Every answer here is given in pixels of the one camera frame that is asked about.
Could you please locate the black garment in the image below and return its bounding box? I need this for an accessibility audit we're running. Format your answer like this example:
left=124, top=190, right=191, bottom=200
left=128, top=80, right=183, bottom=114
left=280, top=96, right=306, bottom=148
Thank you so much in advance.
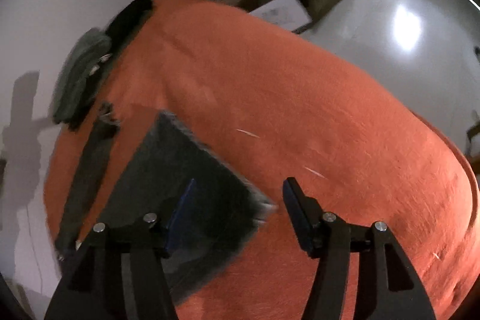
left=55, top=108, right=272, bottom=306

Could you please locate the orange fleece blanket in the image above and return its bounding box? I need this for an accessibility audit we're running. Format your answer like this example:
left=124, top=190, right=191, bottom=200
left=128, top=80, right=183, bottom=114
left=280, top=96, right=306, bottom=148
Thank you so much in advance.
left=44, top=0, right=479, bottom=319

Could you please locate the white paper box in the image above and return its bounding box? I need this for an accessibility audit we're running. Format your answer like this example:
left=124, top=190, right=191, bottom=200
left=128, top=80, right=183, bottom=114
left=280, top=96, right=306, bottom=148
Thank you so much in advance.
left=250, top=0, right=312, bottom=32

